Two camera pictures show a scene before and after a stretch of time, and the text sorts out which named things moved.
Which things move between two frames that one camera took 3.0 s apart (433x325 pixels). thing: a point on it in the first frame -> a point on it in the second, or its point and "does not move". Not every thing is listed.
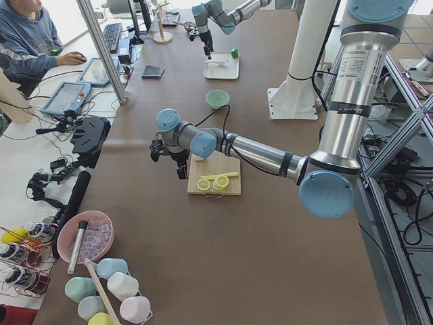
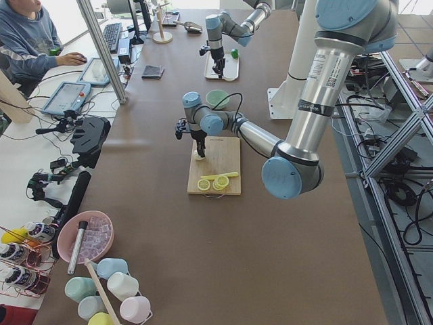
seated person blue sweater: x=30 y=44 does not move
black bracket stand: x=90 y=133 does not move
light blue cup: x=106 y=267 does not move
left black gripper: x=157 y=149 -> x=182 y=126
